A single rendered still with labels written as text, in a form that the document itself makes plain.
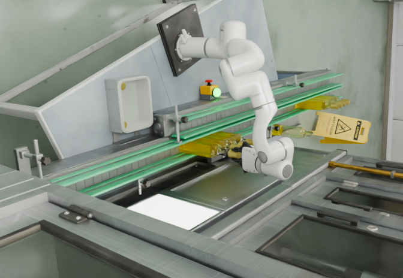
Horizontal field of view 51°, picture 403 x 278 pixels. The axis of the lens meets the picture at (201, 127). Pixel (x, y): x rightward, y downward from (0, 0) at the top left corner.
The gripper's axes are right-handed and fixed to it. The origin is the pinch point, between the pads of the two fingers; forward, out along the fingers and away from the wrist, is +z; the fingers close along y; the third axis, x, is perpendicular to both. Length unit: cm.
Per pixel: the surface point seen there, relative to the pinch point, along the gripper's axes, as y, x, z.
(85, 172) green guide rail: 3, 61, 11
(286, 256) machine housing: -17, 22, -49
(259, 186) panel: -11.7, -2.9, -10.2
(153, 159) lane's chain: -1.9, 26.4, 24.7
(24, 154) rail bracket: 15, 81, 10
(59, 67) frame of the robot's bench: 36, 42, 91
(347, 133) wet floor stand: -71, -295, 161
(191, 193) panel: -12.6, 21.6, 3.1
